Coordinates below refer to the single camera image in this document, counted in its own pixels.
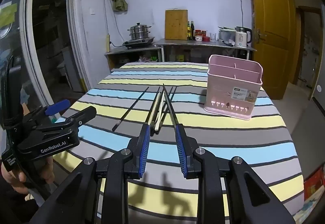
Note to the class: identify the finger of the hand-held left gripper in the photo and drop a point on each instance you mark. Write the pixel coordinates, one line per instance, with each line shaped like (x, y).
(83, 115)
(57, 107)

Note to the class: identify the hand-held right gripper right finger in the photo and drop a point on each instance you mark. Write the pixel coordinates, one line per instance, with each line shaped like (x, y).
(181, 153)

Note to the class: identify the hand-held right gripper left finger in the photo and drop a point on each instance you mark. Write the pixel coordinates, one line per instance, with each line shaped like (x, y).
(143, 153)

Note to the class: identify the bundle of chopsticks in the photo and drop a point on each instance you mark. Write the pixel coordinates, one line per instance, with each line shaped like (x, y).
(168, 104)

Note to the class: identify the pink plastic utensil basket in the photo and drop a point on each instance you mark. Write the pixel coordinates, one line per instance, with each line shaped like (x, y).
(228, 87)

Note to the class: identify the person's left forearm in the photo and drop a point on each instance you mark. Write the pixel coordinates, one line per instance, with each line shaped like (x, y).
(14, 206)

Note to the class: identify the person's left hand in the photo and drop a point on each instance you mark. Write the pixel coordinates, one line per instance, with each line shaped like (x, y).
(15, 179)

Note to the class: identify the striped tablecloth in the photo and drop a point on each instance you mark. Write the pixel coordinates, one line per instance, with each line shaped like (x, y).
(223, 137)

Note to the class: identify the yellowed power strip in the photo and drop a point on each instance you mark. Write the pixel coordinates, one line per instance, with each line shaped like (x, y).
(108, 43)

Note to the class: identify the low steel shelf table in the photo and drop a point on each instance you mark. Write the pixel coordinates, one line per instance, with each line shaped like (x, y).
(132, 51)

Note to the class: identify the black induction cooker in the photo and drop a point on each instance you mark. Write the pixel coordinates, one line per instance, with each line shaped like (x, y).
(138, 42)

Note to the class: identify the steel steamer pot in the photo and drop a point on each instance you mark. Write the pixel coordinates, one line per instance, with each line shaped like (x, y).
(139, 32)

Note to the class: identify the tall steel counter table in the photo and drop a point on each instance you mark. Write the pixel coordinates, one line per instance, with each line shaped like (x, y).
(203, 44)

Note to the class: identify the red round container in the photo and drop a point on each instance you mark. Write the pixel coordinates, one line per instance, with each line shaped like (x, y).
(206, 38)

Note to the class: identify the clear drinking glass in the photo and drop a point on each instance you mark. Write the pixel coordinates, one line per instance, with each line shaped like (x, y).
(212, 37)

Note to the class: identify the dark sauce bottle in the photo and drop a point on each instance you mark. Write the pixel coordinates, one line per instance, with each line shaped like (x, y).
(192, 30)

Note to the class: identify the clear plastic storage container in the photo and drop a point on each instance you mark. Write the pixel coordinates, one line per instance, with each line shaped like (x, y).
(226, 34)

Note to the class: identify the wooden cutting board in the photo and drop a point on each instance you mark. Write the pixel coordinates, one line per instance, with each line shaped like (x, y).
(176, 25)

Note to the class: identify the white electric kettle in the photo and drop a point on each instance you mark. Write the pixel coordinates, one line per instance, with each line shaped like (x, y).
(241, 38)

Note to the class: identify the red cardboard box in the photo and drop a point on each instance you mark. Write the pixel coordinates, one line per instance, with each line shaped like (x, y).
(314, 183)

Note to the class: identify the yellow wooden door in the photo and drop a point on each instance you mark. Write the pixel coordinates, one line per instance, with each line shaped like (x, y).
(269, 31)

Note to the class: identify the white sliding door frame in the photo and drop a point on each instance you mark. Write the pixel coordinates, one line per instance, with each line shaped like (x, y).
(76, 36)

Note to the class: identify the brown door frame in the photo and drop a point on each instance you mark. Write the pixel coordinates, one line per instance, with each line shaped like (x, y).
(302, 11)

